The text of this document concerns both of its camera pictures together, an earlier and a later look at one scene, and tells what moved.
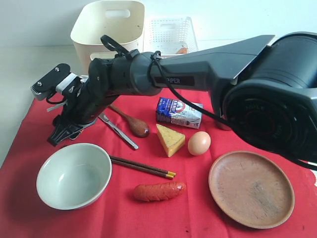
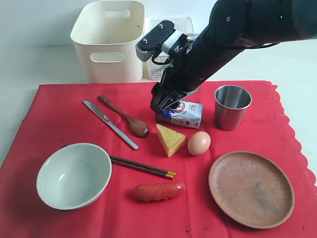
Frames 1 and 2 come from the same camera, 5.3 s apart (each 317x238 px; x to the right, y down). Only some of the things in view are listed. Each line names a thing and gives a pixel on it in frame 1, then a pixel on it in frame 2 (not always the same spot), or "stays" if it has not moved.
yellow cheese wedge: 171,141 stays
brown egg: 199,143 stays
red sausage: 159,191 stays
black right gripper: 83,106 -> 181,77
